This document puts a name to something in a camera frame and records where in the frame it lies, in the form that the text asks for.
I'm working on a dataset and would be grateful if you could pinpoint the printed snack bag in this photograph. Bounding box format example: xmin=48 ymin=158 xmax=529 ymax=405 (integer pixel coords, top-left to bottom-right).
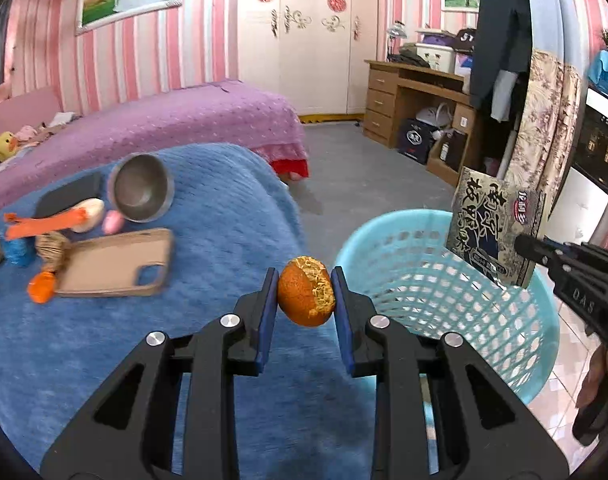
xmin=445 ymin=167 xmax=546 ymax=288

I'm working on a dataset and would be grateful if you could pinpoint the orange mandarin peel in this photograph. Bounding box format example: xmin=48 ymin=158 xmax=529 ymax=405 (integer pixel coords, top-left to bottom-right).
xmin=277 ymin=256 xmax=336 ymax=327

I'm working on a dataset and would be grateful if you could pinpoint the floral curtain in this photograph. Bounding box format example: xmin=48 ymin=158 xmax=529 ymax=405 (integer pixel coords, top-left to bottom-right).
xmin=505 ymin=49 xmax=582 ymax=214

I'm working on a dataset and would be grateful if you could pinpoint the light blue plastic basket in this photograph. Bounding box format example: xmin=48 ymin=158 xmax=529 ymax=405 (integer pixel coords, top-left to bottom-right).
xmin=336 ymin=209 xmax=559 ymax=403

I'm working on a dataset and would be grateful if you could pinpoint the tan phone case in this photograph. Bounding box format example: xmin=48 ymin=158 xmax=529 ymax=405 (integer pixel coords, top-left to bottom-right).
xmin=54 ymin=228 xmax=174 ymax=297

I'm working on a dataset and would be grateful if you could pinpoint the orange plastic lid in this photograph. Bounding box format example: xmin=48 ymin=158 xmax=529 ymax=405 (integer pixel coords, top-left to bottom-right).
xmin=27 ymin=271 xmax=57 ymax=304

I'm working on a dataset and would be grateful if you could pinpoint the small cream bowl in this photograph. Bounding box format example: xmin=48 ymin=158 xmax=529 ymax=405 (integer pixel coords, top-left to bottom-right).
xmin=71 ymin=198 xmax=106 ymax=233

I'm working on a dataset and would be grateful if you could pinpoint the blue crumpled plastic bag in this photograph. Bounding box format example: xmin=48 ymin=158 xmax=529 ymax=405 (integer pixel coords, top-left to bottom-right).
xmin=0 ymin=236 xmax=36 ymax=268

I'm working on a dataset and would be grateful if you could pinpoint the black shopping bag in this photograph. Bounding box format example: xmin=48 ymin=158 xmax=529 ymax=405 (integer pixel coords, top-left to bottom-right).
xmin=397 ymin=118 xmax=435 ymax=165

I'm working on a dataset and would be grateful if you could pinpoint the pink steel-lined mug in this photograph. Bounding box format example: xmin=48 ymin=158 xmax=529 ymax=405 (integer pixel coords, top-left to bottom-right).
xmin=102 ymin=153 xmax=175 ymax=235

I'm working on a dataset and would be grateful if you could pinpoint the orange plastic wrapper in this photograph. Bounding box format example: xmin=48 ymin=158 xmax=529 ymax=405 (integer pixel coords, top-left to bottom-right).
xmin=4 ymin=208 xmax=88 ymax=240

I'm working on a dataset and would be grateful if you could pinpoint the black phone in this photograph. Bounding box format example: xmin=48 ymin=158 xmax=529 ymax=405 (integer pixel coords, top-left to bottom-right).
xmin=33 ymin=171 xmax=102 ymax=219

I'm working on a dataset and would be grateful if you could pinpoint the dark hanging jacket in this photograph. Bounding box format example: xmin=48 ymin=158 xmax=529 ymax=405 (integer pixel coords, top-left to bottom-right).
xmin=470 ymin=0 xmax=532 ymax=108

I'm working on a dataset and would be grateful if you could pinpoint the white storage box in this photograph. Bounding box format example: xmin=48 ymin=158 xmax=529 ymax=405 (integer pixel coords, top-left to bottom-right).
xmin=416 ymin=42 xmax=456 ymax=74

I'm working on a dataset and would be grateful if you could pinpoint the wooden desk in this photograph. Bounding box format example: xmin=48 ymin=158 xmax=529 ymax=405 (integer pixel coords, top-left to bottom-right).
xmin=362 ymin=60 xmax=482 ymax=186

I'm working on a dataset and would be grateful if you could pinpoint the purple dotted bed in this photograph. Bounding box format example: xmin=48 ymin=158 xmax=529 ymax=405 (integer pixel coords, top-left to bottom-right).
xmin=0 ymin=80 xmax=310 ymax=210

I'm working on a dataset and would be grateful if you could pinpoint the desk lamp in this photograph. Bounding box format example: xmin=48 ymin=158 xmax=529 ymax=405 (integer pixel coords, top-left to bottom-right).
xmin=386 ymin=21 xmax=407 ymax=62

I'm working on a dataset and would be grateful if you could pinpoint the yellow duck plush toy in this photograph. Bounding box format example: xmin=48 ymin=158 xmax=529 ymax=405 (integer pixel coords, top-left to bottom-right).
xmin=0 ymin=131 xmax=19 ymax=162

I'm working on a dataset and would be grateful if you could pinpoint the white wardrobe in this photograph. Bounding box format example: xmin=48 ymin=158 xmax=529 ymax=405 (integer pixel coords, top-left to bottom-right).
xmin=238 ymin=0 xmax=378 ymax=116

